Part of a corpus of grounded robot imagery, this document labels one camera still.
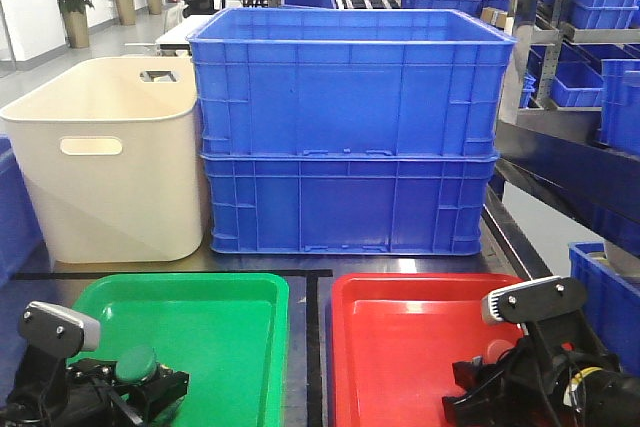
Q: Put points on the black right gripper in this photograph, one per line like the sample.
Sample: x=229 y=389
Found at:
x=494 y=394

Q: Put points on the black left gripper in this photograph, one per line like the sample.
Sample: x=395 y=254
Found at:
x=97 y=397

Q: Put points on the green mushroom push button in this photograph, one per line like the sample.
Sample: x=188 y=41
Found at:
x=136 y=365

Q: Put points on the red plastic tray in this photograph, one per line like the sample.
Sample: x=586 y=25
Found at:
x=395 y=337

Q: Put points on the green plastic tray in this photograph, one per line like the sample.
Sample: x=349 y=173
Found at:
x=230 y=332

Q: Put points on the blue bin left edge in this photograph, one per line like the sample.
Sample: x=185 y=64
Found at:
x=20 y=231

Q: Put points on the lower stacked blue crate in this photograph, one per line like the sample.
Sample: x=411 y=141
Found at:
x=368 y=205

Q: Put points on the stacked blue crate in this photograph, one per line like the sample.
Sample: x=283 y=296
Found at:
x=313 y=81
x=368 y=205

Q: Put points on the cream plastic basket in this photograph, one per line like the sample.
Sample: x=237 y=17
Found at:
x=109 y=154

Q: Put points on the upper stacked blue crate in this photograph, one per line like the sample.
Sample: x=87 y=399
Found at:
x=313 y=81

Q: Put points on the potted plant left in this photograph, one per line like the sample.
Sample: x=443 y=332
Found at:
x=75 y=21

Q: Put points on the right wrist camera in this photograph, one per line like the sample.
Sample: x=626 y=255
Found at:
x=534 y=300

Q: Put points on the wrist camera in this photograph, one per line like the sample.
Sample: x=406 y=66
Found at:
x=534 y=300
x=59 y=331

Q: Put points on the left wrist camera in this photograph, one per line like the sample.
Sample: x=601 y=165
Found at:
x=59 y=331

